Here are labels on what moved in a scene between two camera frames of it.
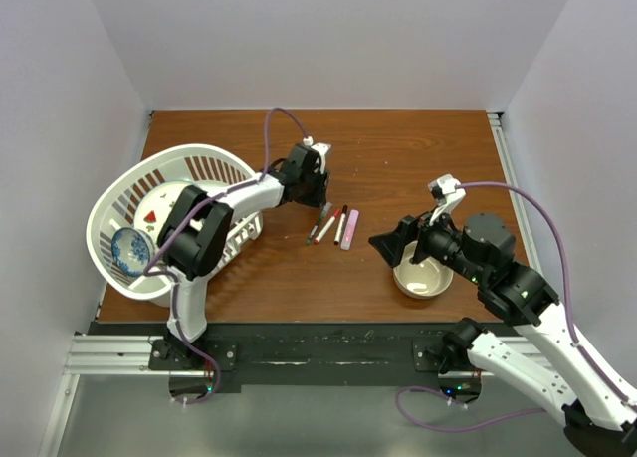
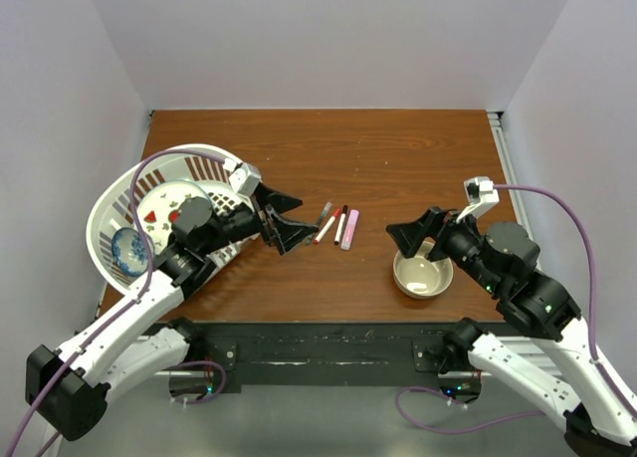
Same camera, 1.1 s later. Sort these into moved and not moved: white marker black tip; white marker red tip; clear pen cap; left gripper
Moved: left gripper
Not moved: clear pen cap; white marker red tip; white marker black tip
